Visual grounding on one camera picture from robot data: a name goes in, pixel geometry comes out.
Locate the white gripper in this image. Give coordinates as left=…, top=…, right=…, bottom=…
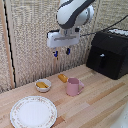
left=46, top=29, right=81, bottom=61

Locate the pink mug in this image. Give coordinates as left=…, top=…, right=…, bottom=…
left=65, top=77, right=86, bottom=97

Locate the orange bread roll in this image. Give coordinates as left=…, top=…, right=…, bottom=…
left=57, top=73, right=69, bottom=84

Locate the yellow food in bowl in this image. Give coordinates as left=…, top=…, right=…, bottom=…
left=36, top=81, right=50, bottom=90

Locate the small white bowl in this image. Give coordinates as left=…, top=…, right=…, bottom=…
left=35, top=78, right=53, bottom=94

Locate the black box appliance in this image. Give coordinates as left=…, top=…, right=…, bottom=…
left=85, top=28, right=128, bottom=81

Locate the white floral plate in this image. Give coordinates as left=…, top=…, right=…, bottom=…
left=9, top=95, right=58, bottom=128

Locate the black cable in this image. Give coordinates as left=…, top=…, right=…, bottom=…
left=79, top=13, right=128, bottom=38

